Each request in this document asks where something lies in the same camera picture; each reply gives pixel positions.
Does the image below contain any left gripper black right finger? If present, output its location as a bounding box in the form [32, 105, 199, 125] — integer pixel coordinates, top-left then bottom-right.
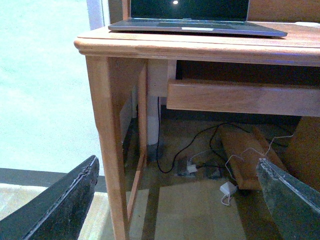
[256, 158, 320, 240]

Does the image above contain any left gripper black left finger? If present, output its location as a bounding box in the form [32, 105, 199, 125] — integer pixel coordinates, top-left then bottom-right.
[0, 155, 100, 240]

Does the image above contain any white charger adapter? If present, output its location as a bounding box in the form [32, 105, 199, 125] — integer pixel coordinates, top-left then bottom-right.
[220, 181, 237, 196]

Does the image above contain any wooden board on floor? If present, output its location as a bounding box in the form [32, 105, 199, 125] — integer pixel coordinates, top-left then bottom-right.
[219, 127, 287, 190]

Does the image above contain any power strip on floor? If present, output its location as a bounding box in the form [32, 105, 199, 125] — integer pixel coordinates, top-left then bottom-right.
[174, 158, 222, 179]

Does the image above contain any wooden desk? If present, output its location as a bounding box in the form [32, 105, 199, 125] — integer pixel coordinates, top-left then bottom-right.
[73, 0, 320, 240]

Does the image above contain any grey open laptop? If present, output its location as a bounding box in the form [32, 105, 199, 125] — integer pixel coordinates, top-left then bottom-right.
[108, 0, 287, 37]

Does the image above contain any white thin cable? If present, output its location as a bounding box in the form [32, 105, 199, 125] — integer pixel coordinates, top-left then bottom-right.
[220, 133, 294, 207]

